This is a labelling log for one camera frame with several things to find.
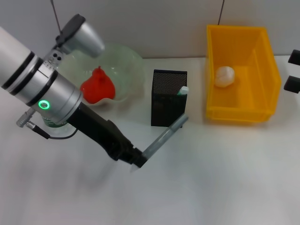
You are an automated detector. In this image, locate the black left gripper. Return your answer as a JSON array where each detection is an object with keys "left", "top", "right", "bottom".
[{"left": 67, "top": 104, "right": 149, "bottom": 168}]

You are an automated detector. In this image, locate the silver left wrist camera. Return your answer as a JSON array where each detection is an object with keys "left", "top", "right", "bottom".
[{"left": 56, "top": 14, "right": 106, "bottom": 58}]

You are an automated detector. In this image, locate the white paper ball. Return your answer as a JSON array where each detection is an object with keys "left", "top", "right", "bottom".
[{"left": 215, "top": 66, "right": 236, "bottom": 88}]

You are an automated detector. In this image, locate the grey marker pen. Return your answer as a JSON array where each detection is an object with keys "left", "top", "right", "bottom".
[{"left": 130, "top": 114, "right": 189, "bottom": 173}]

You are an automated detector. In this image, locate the red-orange fruit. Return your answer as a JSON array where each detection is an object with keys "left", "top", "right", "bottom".
[{"left": 79, "top": 66, "right": 116, "bottom": 105}]

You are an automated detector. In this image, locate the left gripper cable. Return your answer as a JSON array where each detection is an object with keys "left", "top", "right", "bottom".
[{"left": 15, "top": 109, "right": 78, "bottom": 141}]

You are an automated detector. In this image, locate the yellow plastic bin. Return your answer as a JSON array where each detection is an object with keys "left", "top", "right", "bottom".
[{"left": 205, "top": 24, "right": 282, "bottom": 123}]

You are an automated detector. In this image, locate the black mesh pen holder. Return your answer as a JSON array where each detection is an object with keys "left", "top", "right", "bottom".
[{"left": 150, "top": 69, "right": 189, "bottom": 128}]

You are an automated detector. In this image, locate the green glass fruit plate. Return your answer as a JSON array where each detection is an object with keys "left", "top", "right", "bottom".
[{"left": 57, "top": 43, "right": 145, "bottom": 111}]

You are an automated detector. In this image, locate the clear plastic water bottle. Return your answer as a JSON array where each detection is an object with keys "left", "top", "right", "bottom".
[{"left": 41, "top": 114, "right": 74, "bottom": 136}]

